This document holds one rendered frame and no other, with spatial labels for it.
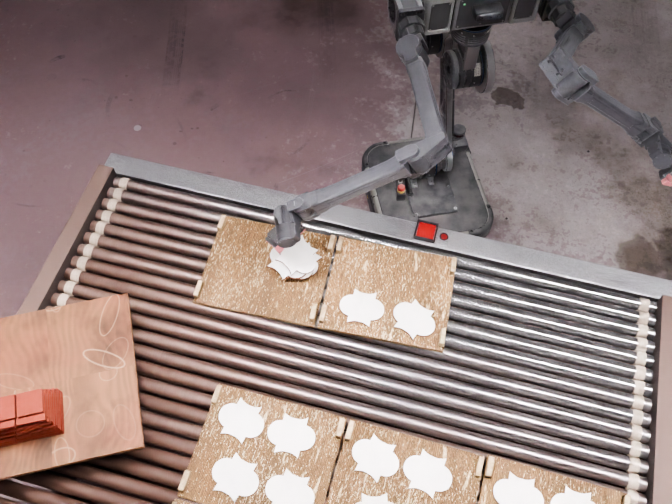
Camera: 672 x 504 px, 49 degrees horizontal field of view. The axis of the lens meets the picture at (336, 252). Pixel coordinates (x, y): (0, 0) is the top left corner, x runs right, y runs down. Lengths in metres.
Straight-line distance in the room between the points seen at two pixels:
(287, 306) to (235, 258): 0.26
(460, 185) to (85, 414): 2.08
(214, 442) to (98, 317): 0.53
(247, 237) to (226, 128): 1.61
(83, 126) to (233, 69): 0.90
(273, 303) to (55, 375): 0.70
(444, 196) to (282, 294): 1.30
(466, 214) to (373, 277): 1.11
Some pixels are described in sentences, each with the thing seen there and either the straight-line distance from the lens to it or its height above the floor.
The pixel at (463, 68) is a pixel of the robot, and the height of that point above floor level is 1.19.
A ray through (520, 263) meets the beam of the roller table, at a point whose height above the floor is 0.92.
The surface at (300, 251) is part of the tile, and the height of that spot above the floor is 1.01.
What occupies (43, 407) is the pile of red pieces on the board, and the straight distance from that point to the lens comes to 2.15.
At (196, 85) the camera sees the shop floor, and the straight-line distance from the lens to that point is 4.33.
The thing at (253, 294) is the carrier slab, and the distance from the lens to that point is 2.44.
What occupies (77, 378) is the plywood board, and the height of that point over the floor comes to 1.04.
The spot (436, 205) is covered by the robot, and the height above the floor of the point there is 0.26.
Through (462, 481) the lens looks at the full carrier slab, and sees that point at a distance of 2.24.
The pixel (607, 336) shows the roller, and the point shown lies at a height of 0.92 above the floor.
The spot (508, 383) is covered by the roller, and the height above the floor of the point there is 0.92.
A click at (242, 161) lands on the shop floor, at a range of 3.93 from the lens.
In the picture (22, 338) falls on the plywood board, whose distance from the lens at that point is 2.43.
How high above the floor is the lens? 3.09
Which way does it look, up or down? 59 degrees down
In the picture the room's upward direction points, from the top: 1 degrees clockwise
